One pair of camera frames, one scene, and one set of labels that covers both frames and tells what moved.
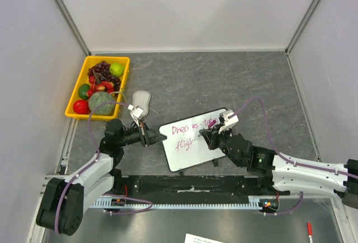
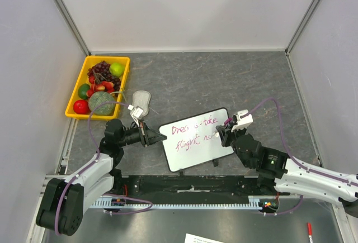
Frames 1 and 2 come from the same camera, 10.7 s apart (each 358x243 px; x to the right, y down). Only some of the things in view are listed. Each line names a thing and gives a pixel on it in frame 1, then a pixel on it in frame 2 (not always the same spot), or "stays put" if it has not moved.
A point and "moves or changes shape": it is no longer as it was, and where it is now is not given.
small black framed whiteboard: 184,146 stays put
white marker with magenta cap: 210,125 moves or changes shape
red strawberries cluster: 103,86 stays put
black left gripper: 149,136 stays put
